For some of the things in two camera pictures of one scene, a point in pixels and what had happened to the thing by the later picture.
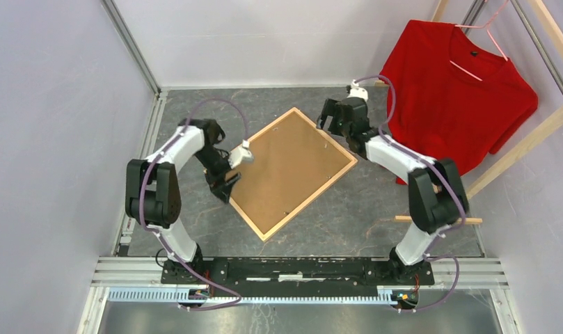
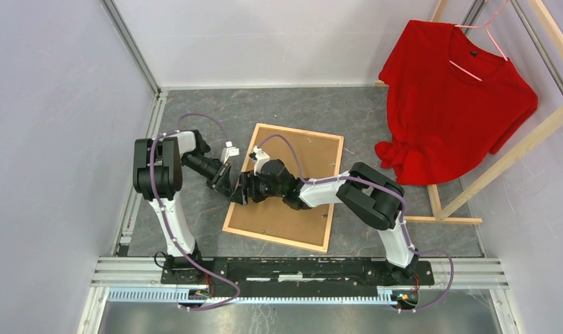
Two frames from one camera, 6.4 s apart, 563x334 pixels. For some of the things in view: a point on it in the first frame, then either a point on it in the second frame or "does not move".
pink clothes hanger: x=485 y=26 does not move
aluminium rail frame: x=138 y=280 does not move
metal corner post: x=131 y=42 does not move
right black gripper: x=330 y=108 -> x=240 y=195
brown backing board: x=291 y=161 -> x=271 y=216
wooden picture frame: x=294 y=161 -> x=324 y=249
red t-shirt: x=456 y=97 does not move
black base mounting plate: x=296 y=275 does not move
